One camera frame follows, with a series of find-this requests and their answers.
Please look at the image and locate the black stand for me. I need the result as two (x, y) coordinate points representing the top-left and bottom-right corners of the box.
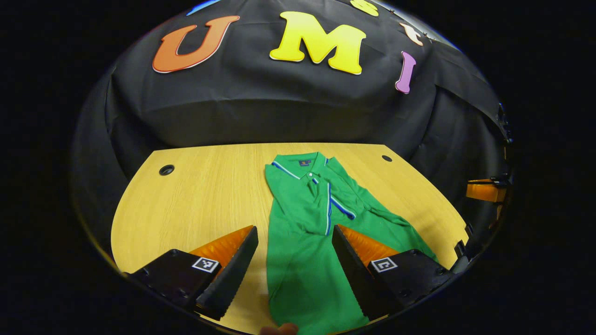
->
(497, 103), (514, 144)

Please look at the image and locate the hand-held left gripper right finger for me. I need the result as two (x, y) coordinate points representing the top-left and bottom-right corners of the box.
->
(332, 224), (455, 322)

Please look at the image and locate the black backdrop cloth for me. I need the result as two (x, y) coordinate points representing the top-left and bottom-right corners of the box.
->
(70, 0), (513, 261)

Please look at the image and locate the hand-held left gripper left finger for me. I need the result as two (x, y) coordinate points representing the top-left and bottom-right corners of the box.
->
(125, 226), (259, 322)

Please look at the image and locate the green polo shirt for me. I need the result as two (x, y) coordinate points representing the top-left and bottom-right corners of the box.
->
(264, 152), (438, 335)

